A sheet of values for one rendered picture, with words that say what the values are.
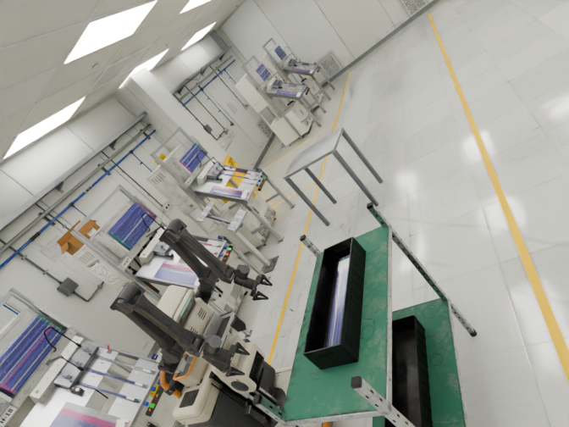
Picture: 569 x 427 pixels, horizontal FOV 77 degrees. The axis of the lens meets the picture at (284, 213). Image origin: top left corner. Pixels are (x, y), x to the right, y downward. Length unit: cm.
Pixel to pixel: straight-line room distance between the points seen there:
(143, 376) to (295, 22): 904
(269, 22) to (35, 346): 911
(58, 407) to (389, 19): 962
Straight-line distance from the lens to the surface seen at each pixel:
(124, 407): 319
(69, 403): 331
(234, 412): 249
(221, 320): 213
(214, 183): 493
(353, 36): 1035
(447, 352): 204
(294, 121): 785
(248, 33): 1087
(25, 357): 338
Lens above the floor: 194
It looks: 21 degrees down
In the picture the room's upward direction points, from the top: 43 degrees counter-clockwise
